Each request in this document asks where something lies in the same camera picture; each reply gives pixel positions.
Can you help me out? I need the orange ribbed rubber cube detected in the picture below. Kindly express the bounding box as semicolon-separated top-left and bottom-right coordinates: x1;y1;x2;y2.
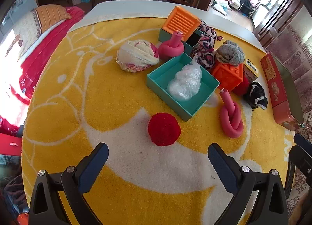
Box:
163;6;201;41

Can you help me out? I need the red tin container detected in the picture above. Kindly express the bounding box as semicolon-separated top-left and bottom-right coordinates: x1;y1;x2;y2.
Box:
260;52;305;131

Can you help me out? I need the small teal box black inside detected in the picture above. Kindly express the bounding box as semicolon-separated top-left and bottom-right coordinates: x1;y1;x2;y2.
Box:
158;28;206;56

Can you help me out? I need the cream and pink sock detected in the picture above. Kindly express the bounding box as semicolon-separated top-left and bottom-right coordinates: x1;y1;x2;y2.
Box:
116;40;160;73

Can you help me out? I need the yellow and white printed blanket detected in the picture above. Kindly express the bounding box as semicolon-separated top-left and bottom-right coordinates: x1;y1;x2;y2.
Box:
21;16;296;225

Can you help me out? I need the orange striped pillow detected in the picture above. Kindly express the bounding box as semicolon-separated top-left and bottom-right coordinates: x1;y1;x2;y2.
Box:
33;4;72;33

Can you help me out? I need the orange embossed rubber cube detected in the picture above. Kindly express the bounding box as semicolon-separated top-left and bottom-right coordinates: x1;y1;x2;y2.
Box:
211;62;245;92

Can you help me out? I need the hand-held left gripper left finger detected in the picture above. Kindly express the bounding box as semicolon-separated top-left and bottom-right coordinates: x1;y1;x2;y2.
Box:
29;142;109;225

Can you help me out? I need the black sock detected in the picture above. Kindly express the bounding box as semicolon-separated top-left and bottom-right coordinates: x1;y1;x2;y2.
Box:
243;82;268;110

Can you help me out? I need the red plastic stool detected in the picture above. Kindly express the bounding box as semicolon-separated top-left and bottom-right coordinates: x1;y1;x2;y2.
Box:
0;132;23;157

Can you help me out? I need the clear plastic bag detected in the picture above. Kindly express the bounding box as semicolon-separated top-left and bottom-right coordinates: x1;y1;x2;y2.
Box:
167;54;203;101

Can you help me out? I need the red pompom ball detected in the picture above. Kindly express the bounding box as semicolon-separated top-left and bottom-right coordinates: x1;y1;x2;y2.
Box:
231;77;250;96
147;112;182;146

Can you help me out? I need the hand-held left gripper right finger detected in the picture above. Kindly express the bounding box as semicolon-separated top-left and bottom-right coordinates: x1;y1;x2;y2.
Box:
208;143;289;225

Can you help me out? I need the large teal box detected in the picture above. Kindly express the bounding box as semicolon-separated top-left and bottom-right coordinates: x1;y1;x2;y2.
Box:
146;52;220;122

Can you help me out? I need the grey sock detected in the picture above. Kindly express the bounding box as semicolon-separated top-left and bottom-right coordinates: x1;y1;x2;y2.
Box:
215;40;245;67

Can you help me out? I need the pink knotted foam tube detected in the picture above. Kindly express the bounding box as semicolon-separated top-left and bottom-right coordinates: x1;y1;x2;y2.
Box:
158;31;185;60
219;89;244;139

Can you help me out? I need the leopard print pouch pink cord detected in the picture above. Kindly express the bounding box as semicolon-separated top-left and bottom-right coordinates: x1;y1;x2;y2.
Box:
196;19;224;43

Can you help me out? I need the wooden sliding door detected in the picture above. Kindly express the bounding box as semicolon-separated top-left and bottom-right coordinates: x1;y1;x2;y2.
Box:
253;0;305;45

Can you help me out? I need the small yellow cardboard box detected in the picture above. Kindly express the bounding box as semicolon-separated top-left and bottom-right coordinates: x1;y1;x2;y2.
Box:
243;58;259;82

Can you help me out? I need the black chair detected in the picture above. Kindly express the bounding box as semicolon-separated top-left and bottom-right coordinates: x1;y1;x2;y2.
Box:
284;134;312;199

